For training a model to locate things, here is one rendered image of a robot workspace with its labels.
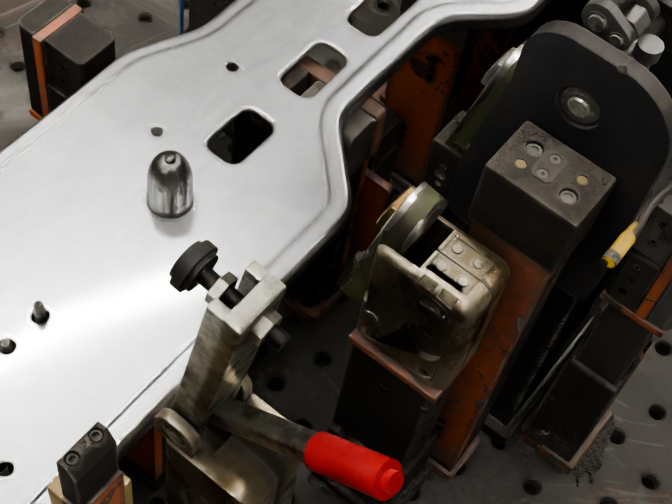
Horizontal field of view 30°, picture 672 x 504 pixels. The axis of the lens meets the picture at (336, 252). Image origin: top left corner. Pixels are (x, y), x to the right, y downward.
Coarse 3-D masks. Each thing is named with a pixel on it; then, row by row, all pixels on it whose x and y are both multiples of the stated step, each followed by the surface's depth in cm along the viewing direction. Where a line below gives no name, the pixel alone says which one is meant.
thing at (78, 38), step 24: (48, 0) 97; (24, 24) 95; (48, 24) 96; (72, 24) 96; (96, 24) 96; (24, 48) 97; (48, 48) 95; (72, 48) 95; (96, 48) 95; (48, 72) 98; (72, 72) 95; (96, 72) 96; (48, 96) 100
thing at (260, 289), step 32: (192, 256) 59; (192, 288) 61; (224, 288) 59; (256, 288) 59; (224, 320) 58; (256, 320) 59; (192, 352) 63; (224, 352) 60; (256, 352) 67; (192, 384) 66; (224, 384) 65; (192, 416) 69
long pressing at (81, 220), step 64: (256, 0) 98; (320, 0) 99; (448, 0) 100; (512, 0) 101; (128, 64) 94; (192, 64) 94; (256, 64) 94; (384, 64) 96; (64, 128) 89; (128, 128) 90; (192, 128) 91; (320, 128) 92; (0, 192) 86; (64, 192) 86; (128, 192) 87; (256, 192) 88; (320, 192) 89; (0, 256) 83; (64, 256) 84; (128, 256) 84; (256, 256) 85; (0, 320) 81; (64, 320) 81; (128, 320) 82; (192, 320) 82; (0, 384) 78; (64, 384) 79; (128, 384) 79; (0, 448) 76; (64, 448) 76; (128, 448) 78
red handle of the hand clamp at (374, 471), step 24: (240, 408) 70; (240, 432) 69; (264, 432) 68; (288, 432) 67; (312, 432) 66; (288, 456) 67; (312, 456) 65; (336, 456) 64; (360, 456) 63; (384, 456) 63; (336, 480) 64; (360, 480) 62; (384, 480) 62
